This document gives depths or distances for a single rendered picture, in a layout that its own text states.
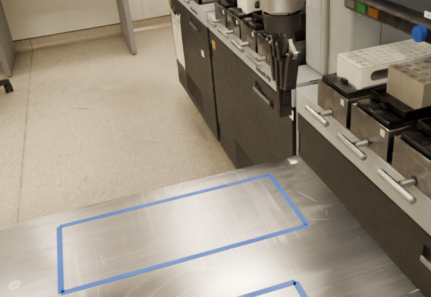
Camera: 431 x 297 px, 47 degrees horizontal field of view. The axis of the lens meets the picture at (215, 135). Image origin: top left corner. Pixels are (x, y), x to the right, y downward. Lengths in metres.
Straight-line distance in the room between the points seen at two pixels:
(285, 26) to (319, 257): 0.50
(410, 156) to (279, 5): 0.37
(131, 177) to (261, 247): 1.75
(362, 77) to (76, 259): 0.71
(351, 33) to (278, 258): 0.70
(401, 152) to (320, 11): 0.52
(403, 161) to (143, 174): 1.62
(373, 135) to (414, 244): 0.22
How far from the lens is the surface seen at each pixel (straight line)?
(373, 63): 1.14
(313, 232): 0.71
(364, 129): 1.06
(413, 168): 0.95
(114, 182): 2.39
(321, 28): 1.35
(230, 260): 0.67
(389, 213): 1.06
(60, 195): 2.40
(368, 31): 1.25
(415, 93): 1.03
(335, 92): 1.14
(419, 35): 0.95
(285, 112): 1.11
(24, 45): 4.61
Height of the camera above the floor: 1.28
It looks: 29 degrees down
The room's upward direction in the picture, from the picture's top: 6 degrees counter-clockwise
